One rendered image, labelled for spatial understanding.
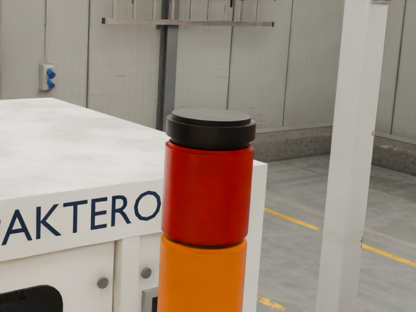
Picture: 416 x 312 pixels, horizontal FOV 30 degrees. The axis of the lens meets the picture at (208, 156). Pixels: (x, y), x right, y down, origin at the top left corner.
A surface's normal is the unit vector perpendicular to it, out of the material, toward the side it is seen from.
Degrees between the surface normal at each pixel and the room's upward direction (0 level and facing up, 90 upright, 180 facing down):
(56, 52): 90
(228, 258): 90
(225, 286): 90
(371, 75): 90
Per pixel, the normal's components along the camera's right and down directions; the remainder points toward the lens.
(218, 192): 0.28, 0.22
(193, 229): -0.23, 0.19
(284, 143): 0.59, 0.18
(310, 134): 0.43, -0.64
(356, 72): -0.78, 0.09
